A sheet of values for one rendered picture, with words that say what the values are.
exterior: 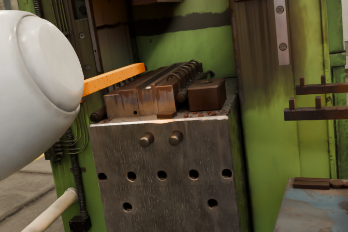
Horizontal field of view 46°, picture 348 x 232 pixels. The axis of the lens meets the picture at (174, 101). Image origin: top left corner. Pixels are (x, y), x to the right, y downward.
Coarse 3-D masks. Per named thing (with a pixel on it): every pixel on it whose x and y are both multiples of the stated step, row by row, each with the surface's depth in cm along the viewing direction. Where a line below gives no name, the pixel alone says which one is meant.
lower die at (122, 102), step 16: (192, 64) 144; (144, 80) 116; (160, 80) 113; (176, 80) 114; (112, 96) 112; (128, 96) 111; (144, 96) 110; (160, 96) 109; (176, 96) 110; (112, 112) 113; (128, 112) 112; (144, 112) 111
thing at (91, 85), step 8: (136, 64) 101; (112, 72) 87; (120, 72) 89; (128, 72) 94; (136, 72) 99; (88, 80) 77; (96, 80) 78; (104, 80) 81; (112, 80) 85; (120, 80) 89; (88, 88) 75; (96, 88) 78
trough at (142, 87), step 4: (176, 64) 147; (180, 64) 147; (168, 68) 138; (172, 68) 142; (160, 72) 129; (164, 72) 133; (168, 72) 136; (156, 76) 125; (160, 76) 128; (148, 80) 117; (152, 80) 120; (140, 84) 111; (144, 84) 114; (148, 84) 116; (140, 88) 110; (144, 88) 112
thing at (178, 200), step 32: (96, 128) 109; (128, 128) 107; (160, 128) 104; (192, 128) 102; (224, 128) 100; (96, 160) 111; (224, 160) 102; (128, 192) 111; (160, 192) 109; (192, 192) 106; (224, 192) 104; (128, 224) 113; (160, 224) 111; (192, 224) 108; (224, 224) 106
